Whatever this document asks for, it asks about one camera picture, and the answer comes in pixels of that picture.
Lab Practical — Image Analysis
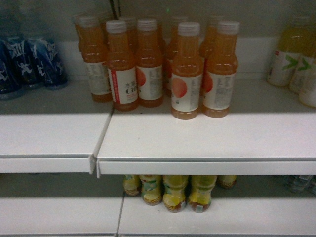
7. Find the yellow vitamin drink front left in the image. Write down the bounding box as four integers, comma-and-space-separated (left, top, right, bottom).
267, 15, 311, 87

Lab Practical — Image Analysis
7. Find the yellow green tea bottle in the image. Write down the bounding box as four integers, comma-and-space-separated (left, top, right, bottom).
162, 175, 189, 213

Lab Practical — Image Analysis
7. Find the peach drink bottle red label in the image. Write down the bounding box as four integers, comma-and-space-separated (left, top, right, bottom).
106, 20, 138, 111

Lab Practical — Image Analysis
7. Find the peach drink bottle front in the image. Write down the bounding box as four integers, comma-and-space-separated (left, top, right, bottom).
171, 22, 203, 120

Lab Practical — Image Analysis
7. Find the blue sports drink bottle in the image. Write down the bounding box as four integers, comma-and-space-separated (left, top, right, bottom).
27, 14, 69, 88

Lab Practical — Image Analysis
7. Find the white shelf board left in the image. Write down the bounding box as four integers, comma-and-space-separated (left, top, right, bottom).
0, 81, 113, 173

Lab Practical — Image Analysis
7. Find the white shelf board right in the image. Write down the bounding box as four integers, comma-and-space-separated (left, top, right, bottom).
97, 73, 316, 175

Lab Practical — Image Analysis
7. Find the white shelf board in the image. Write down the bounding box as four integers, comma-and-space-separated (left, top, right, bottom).
0, 81, 113, 173
97, 73, 316, 175

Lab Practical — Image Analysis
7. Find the peach drink bottle back left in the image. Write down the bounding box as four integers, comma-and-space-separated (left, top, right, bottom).
78, 13, 112, 103

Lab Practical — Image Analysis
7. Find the peach drink bottle right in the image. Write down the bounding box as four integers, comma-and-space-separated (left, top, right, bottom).
202, 20, 240, 118

